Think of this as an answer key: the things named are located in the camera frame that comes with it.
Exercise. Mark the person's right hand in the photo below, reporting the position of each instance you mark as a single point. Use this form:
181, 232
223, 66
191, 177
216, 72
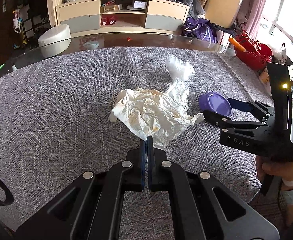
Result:
283, 170

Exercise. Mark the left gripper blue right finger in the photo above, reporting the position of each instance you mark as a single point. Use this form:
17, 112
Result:
151, 160

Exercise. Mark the cream paper wrapper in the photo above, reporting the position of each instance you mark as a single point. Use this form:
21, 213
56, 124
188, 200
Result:
162, 115

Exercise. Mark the pink curtain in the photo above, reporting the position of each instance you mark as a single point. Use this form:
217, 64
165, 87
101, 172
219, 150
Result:
253, 16

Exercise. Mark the purple bag on floor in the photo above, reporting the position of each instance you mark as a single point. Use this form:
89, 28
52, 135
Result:
200, 28

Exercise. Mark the purple plastic lid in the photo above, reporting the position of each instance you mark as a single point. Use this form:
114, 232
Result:
215, 102

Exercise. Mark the red plastic basket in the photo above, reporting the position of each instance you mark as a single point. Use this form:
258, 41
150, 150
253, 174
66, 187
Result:
253, 53

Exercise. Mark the white round stool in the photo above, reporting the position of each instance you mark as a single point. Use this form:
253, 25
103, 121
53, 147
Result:
55, 40

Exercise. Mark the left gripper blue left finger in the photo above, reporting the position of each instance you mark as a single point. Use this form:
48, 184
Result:
143, 149

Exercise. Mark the beige TV cabinet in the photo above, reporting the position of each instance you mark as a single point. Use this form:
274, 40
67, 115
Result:
88, 17

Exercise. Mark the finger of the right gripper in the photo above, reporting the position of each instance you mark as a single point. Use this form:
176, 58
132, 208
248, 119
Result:
255, 108
221, 121

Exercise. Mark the white plastic bag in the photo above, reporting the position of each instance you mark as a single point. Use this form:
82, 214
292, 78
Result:
178, 69

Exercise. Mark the beige standing air conditioner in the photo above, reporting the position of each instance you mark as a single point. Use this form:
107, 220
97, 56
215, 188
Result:
222, 12

